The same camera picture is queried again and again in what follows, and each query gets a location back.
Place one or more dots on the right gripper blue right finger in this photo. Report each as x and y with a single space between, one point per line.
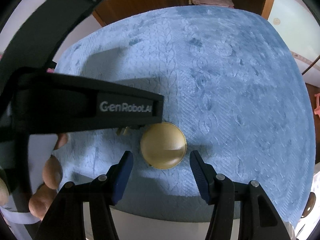
204 175

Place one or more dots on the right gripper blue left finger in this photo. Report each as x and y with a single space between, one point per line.
121 176

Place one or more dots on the gold round tin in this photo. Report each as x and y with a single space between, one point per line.
163 145

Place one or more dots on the black car key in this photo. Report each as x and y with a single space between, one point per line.
122 131

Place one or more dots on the person's left hand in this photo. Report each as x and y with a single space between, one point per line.
30 177

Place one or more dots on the blue fuzzy table cloth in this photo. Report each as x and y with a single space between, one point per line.
232 87

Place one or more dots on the pink plastic stool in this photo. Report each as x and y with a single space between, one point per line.
317 109

